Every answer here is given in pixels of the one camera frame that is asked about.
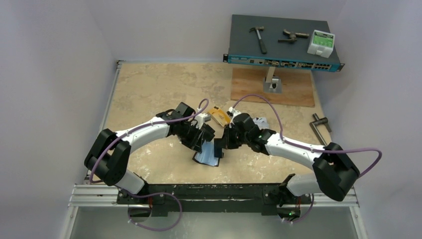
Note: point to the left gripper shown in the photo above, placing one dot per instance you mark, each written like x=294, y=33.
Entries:
x=195, y=142

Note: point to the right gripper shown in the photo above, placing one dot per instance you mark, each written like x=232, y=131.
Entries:
x=229, y=139

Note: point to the black leather card holder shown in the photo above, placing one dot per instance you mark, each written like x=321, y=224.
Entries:
x=206, y=157

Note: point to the yellow card stack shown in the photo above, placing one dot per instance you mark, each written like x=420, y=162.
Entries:
x=219, y=116

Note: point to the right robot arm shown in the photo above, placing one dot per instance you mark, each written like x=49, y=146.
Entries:
x=334, y=173

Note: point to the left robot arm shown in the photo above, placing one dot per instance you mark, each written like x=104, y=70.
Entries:
x=108, y=157

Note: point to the wooden board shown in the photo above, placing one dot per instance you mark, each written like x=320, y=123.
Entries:
x=286, y=86

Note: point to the small hammer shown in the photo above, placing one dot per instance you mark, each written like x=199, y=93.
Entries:
x=261, y=43

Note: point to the metal clamp tool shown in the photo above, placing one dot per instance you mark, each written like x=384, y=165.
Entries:
x=292, y=36

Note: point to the white green box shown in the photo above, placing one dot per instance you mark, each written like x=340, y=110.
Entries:
x=321, y=44

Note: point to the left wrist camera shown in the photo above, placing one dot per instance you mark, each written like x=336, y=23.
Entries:
x=200, y=119

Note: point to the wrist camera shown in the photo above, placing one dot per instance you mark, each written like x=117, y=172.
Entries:
x=232, y=113
x=200, y=119

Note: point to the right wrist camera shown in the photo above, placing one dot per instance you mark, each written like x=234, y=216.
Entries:
x=232, y=113

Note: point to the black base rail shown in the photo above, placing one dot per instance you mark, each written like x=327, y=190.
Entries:
x=268, y=199

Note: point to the metal stand bracket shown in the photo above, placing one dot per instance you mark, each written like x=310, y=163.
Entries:
x=271, y=82

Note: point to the blue network switch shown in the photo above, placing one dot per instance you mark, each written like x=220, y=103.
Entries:
x=244, y=48

